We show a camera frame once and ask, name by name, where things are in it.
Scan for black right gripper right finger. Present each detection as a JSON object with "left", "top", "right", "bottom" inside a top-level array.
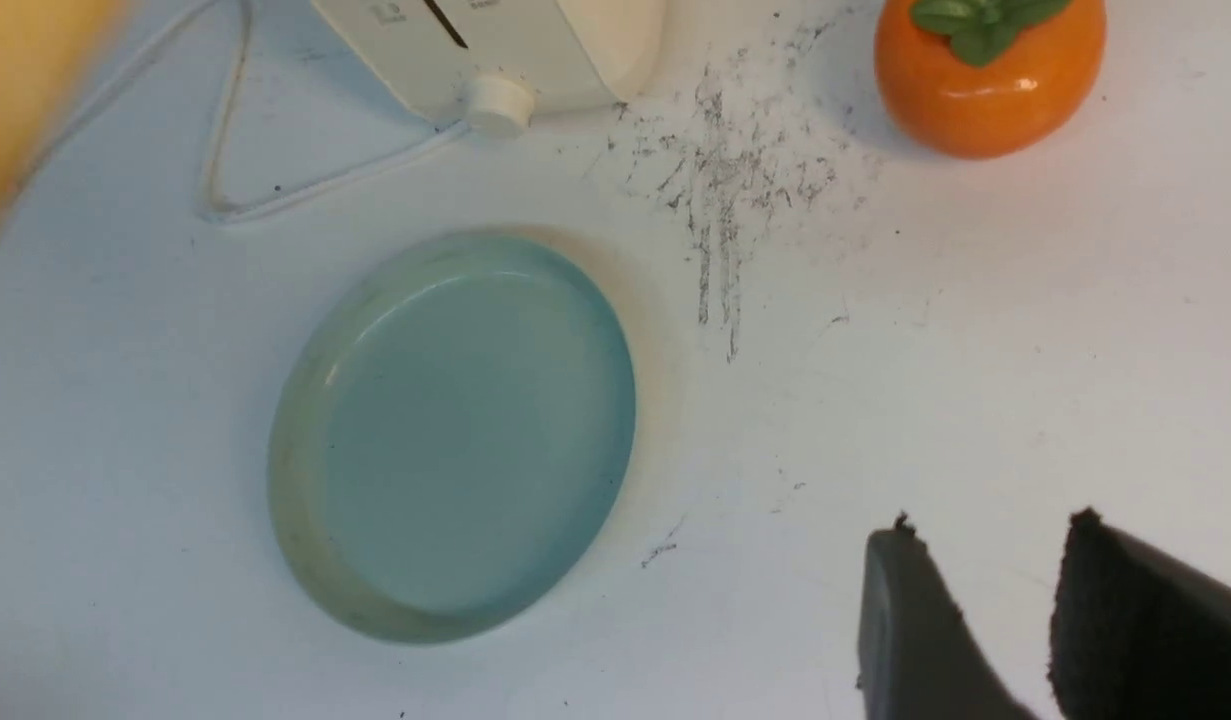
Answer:
[{"left": 1048, "top": 510, "right": 1231, "bottom": 719}]

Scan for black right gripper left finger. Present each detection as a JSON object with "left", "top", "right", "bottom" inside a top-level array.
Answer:
[{"left": 856, "top": 512, "right": 1035, "bottom": 719}]

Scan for toast slice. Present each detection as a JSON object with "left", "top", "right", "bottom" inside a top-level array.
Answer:
[{"left": 0, "top": 1, "right": 130, "bottom": 223}]

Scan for light blue round plate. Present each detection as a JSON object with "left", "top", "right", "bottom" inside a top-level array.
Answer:
[{"left": 267, "top": 231, "right": 636, "bottom": 644}]

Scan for orange persimmon with green leaf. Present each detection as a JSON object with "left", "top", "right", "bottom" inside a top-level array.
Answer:
[{"left": 874, "top": 1, "right": 1107, "bottom": 160}]

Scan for white two-slot toaster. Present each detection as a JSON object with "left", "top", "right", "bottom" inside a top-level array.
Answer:
[{"left": 315, "top": 1, "right": 667, "bottom": 138}]

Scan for white power cord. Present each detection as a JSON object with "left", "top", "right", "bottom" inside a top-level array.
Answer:
[{"left": 15, "top": 0, "right": 473, "bottom": 225}]

